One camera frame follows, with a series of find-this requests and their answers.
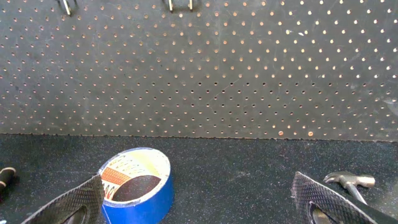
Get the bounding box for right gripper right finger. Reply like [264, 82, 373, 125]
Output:
[290, 170, 398, 224]

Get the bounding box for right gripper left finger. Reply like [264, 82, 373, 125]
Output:
[20, 173, 106, 224]

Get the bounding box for hammer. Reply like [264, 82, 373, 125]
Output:
[322, 170, 376, 206]

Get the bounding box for roll of blue tape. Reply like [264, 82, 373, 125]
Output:
[98, 147, 175, 224]

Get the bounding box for black and white pliers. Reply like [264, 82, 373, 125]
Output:
[0, 167, 17, 194]

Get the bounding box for black pegboard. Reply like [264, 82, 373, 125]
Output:
[0, 0, 398, 142]

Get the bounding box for metal hook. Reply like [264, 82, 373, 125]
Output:
[161, 0, 200, 13]
[55, 0, 78, 16]

